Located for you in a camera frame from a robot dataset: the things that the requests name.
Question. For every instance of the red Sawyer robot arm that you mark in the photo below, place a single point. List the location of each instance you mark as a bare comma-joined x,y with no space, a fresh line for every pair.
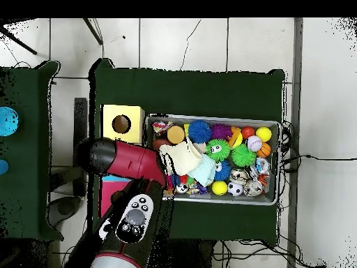
134,159

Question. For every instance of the wooden box with three holes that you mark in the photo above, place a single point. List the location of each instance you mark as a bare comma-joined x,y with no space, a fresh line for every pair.
131,125

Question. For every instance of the clear mesh bin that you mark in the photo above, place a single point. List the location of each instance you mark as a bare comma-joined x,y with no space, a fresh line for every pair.
268,198

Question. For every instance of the pale yellow knitted cloth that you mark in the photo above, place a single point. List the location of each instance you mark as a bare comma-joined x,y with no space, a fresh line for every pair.
181,156

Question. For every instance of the orange round disc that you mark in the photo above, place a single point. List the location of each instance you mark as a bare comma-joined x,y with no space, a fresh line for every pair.
176,134

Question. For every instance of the blue spiky ball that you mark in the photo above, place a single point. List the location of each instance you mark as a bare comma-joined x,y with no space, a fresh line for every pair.
199,132

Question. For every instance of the mint green knitted cloth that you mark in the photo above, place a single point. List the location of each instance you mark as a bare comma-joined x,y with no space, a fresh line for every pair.
206,170

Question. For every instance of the green fuzzy ball with eyes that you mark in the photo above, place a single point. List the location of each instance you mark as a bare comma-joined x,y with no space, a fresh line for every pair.
217,149

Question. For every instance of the purple spiky ball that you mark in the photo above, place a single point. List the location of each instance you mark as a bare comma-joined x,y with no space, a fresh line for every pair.
221,132

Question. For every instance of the yellow ball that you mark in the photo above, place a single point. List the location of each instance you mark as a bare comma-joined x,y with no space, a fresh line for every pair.
219,188
264,134

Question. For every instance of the green spiky ball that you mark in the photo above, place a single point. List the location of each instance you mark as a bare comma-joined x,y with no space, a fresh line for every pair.
243,155

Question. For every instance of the white baseball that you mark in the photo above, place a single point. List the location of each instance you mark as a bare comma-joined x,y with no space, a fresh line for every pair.
255,143

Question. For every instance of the dark grey stand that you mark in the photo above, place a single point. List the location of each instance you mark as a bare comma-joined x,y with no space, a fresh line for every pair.
81,117

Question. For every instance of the black stand leg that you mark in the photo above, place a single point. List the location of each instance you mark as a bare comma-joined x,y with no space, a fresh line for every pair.
93,32
19,43

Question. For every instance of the dark green side table cloth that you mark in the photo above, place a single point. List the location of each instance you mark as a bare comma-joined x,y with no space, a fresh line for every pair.
28,195

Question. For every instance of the blue round bowl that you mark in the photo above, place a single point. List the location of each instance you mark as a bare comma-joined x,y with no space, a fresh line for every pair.
6,121

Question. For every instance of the small blue cup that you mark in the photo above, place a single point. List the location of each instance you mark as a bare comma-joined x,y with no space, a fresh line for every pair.
3,167

